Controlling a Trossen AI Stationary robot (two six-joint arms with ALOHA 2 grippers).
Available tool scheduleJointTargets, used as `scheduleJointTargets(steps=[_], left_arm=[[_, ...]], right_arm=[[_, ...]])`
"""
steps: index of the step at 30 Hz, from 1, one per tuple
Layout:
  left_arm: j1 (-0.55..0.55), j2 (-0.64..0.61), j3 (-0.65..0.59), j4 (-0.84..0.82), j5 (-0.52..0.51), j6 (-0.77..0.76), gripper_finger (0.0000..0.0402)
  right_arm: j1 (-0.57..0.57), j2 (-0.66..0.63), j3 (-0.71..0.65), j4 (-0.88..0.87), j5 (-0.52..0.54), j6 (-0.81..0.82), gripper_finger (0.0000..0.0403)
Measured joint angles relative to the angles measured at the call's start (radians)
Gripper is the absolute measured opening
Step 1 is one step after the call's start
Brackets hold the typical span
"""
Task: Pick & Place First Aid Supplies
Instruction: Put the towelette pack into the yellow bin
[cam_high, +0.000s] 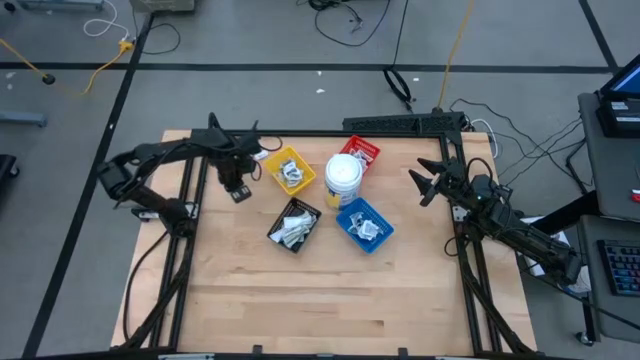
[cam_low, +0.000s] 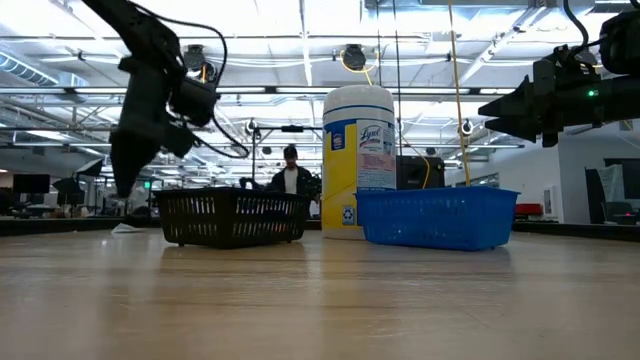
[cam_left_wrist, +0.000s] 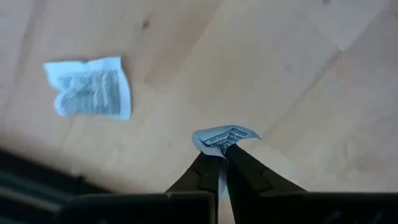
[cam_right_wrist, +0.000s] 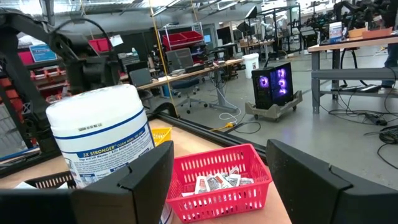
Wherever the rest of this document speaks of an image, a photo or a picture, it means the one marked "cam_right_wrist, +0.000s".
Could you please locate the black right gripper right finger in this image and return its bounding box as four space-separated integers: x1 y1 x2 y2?
266 138 398 224

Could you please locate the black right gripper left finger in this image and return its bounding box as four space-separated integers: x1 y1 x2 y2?
0 140 175 224

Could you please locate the white disinfecting wipes canister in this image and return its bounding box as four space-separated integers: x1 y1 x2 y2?
45 83 174 224

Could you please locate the red plastic basket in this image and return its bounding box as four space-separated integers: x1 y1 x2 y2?
167 143 274 223

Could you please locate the large red storage bin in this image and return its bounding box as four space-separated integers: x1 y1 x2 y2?
88 39 101 54
162 32 188 47
181 30 205 43
98 37 112 52

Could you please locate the white paper sheet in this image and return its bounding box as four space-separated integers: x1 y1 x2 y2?
109 34 124 47

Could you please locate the shelf with small red bins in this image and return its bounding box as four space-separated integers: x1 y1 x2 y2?
0 46 70 105

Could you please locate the grey laptop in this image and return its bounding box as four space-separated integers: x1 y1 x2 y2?
128 67 154 88

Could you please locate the blue sign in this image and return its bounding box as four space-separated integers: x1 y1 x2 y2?
29 43 58 63

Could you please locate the black plastic basket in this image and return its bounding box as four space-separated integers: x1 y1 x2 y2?
24 170 77 190

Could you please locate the yellow plastic basket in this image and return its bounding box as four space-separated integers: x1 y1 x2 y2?
151 126 172 147

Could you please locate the office chair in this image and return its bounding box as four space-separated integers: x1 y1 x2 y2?
170 77 209 114

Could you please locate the wooden top desk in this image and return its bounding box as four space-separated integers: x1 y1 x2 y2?
136 58 245 114

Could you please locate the black power strip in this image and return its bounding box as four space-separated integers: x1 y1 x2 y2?
364 112 388 126

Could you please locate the grey wheeled dolly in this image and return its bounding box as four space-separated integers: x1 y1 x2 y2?
244 90 304 122

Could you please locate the computer tower with purple fans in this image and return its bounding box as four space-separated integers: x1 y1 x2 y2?
251 62 295 110

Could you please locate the wooden top steel table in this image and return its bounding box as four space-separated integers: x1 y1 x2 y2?
307 32 398 114

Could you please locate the white bucket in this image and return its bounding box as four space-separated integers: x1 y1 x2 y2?
242 52 260 80

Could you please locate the black softbox light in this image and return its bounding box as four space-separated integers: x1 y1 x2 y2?
236 21 251 34
244 5 259 19

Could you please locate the person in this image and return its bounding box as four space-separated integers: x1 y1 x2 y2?
379 0 398 90

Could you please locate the blue white carton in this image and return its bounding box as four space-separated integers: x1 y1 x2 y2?
328 21 343 44

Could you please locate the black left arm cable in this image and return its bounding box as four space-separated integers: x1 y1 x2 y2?
51 17 109 58

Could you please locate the yellow hanging cable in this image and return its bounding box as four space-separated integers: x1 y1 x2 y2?
148 0 236 131
79 0 94 40

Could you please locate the black coiled floor cable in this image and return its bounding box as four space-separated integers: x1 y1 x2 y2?
363 124 398 171

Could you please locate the black floor cable bundle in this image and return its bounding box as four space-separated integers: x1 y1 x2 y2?
326 92 398 127

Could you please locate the metal wire rack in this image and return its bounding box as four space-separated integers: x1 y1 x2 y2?
157 21 206 65

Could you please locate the white floor cable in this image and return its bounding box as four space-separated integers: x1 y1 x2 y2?
216 86 243 122

